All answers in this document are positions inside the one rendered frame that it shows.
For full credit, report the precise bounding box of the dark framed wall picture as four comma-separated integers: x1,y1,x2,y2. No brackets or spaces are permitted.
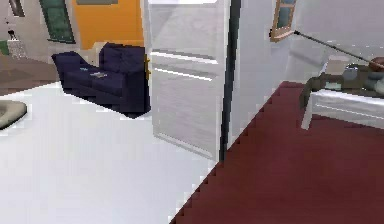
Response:
8,0,26,18

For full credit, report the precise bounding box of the dark blue sofa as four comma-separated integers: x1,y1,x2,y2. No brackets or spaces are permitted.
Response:
51,42,152,119

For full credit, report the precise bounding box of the yellow door handle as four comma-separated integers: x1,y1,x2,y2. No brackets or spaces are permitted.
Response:
144,54,152,81

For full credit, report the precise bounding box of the dark olive bed cover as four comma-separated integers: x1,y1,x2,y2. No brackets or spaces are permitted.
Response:
298,64,384,109

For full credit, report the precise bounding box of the white room door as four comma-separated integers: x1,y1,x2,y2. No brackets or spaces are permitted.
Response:
142,0,232,162

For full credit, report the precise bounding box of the wooden framed window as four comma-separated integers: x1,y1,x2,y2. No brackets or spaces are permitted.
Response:
269,0,298,43

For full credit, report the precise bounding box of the reddish brown round object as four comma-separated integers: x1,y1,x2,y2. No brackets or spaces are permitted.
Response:
368,56,384,72

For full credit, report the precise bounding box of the thin black rod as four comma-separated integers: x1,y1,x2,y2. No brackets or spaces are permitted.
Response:
293,30,372,64

